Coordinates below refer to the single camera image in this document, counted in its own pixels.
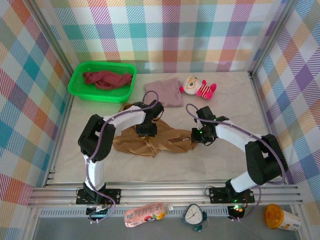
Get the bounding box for teal alarm clock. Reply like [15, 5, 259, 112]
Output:
[181, 203, 208, 231]

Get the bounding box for cup with orange lid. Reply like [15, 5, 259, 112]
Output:
[264, 203, 301, 230]

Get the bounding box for mauve tank top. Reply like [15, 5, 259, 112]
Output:
[144, 77, 183, 108]

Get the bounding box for pink snack pouch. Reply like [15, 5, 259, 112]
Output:
[124, 202, 174, 228]

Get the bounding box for small controller board with led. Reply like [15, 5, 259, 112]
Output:
[227, 204, 246, 220]

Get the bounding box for maroon tank top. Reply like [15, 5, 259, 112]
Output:
[82, 71, 133, 91]

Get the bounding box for green plastic basket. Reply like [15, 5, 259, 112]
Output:
[67, 61, 138, 103]

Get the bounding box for plush doll with glasses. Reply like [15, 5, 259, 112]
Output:
[178, 76, 218, 101]

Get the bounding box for white slotted cable duct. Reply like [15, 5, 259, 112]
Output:
[39, 209, 231, 218]

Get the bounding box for long aluminium frame rail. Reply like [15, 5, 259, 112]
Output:
[27, 186, 303, 208]

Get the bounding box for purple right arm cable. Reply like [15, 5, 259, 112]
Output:
[185, 103, 289, 222]

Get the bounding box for green circuit board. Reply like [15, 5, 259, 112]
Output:
[86, 206, 110, 221]

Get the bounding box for tan tank top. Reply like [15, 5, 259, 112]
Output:
[112, 102, 198, 158]

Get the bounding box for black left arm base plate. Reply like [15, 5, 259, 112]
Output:
[76, 188, 122, 205]

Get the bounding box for aluminium corner post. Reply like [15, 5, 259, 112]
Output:
[248, 0, 301, 76]
[24, 0, 77, 76]

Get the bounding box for aluminium side rail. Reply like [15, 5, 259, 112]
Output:
[44, 96, 76, 187]
[248, 71, 291, 186]

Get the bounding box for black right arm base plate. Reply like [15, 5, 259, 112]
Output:
[209, 186, 256, 204]

